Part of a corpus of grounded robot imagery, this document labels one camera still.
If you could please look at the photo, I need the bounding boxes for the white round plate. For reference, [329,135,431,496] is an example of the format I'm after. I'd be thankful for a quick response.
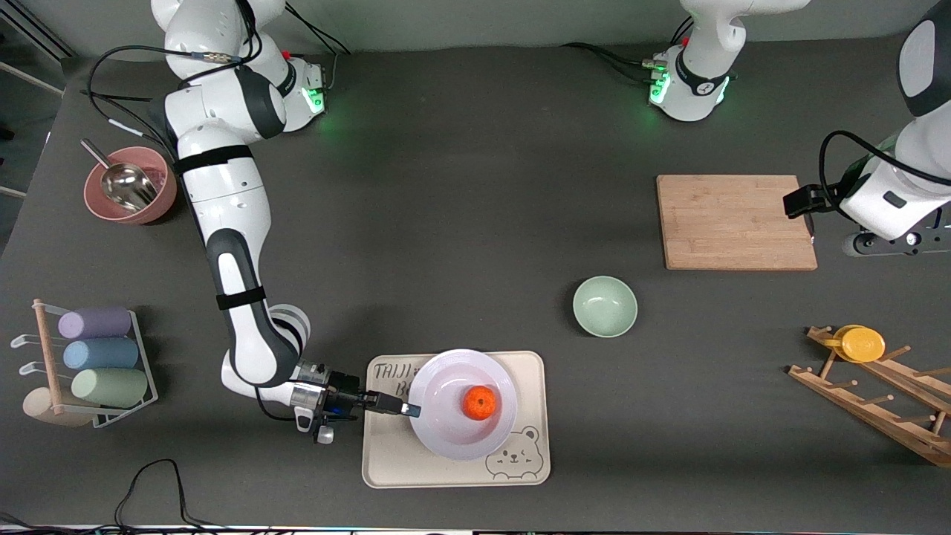
[408,349,519,461]

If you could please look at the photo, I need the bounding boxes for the orange fruit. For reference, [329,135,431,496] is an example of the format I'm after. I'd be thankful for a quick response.
[462,385,497,421]

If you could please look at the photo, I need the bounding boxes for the beige bear print tray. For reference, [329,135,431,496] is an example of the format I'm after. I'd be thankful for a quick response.
[361,351,552,490]

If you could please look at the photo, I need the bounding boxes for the wooden cutting board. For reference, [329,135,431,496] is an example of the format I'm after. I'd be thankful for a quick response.
[656,175,819,271]

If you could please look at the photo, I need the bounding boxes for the yellow cup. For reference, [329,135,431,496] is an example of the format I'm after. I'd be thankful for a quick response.
[834,325,886,363]

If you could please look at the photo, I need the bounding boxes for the wooden dish rack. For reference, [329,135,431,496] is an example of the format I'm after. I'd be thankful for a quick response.
[788,325,951,468]

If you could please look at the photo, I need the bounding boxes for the light green bowl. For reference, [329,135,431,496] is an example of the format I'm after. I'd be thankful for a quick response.
[572,276,639,339]

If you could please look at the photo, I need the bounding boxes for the green cup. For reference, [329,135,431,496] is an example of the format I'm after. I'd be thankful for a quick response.
[71,368,149,408]

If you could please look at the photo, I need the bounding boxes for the blue cup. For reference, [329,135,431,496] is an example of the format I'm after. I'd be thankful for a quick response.
[62,338,140,371]

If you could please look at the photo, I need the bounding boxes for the purple cup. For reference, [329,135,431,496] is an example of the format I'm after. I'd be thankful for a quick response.
[58,307,133,340]

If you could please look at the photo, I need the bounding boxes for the pink bowl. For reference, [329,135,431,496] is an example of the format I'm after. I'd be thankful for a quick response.
[83,146,178,225]

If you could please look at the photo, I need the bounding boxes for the metal scoop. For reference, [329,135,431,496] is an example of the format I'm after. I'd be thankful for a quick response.
[80,138,158,213]

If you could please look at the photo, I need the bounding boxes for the beige cup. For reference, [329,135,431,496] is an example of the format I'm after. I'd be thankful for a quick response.
[22,386,94,429]

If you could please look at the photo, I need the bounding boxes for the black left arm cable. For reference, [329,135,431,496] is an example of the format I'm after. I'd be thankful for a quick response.
[819,130,951,216]

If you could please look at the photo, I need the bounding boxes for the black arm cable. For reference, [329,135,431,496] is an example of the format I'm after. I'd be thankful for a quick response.
[80,0,261,149]
[819,130,951,216]

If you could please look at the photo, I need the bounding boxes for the black cable on table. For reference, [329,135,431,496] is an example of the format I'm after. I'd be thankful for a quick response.
[0,458,246,532]

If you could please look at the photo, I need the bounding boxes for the white wire cup rack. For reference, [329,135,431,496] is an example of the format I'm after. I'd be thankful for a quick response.
[10,299,159,429]

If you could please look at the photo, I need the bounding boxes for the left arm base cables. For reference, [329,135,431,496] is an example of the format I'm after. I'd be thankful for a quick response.
[561,16,695,84]

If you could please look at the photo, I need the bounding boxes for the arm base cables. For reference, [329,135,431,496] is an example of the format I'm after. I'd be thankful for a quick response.
[281,4,354,97]
[561,16,695,84]

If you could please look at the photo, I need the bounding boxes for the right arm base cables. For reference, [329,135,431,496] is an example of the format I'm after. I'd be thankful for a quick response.
[281,4,354,97]

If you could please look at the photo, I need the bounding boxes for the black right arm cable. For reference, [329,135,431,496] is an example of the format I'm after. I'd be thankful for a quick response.
[80,0,261,149]

